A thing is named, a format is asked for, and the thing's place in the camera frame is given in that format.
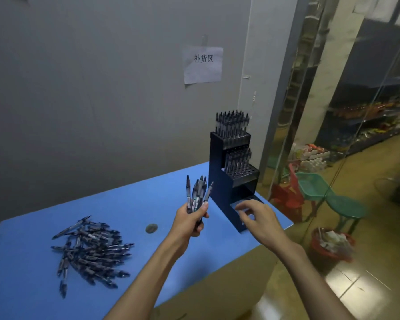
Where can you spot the person's right hand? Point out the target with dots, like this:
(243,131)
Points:
(266,226)

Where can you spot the person's left hand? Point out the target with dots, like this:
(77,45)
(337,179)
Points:
(185,226)

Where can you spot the black tiered pen display stand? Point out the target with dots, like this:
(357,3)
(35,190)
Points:
(220,183)

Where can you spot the pile of grey pens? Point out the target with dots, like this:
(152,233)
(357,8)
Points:
(93,253)

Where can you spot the cluster of grey pens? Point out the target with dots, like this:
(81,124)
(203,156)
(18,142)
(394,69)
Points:
(231,124)

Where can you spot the person's left forearm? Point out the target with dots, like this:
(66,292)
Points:
(143,286)

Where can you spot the person's right forearm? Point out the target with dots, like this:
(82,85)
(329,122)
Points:
(311,286)

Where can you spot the small round metal disc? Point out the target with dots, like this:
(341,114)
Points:
(151,228)

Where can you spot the red plastic stool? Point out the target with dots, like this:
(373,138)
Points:
(286,196)

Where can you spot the red plastic bucket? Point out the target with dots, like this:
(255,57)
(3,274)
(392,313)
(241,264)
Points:
(330,253)

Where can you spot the green plastic stool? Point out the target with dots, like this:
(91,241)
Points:
(346,208)

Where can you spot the heap of packaged goods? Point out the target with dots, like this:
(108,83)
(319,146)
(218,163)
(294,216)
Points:
(311,156)

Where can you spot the blue table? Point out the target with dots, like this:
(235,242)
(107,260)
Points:
(103,203)

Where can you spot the dark goods shelf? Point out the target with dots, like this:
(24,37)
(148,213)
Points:
(370,129)

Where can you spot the white paper wall sign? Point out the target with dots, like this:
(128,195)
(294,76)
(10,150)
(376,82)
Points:
(203,69)

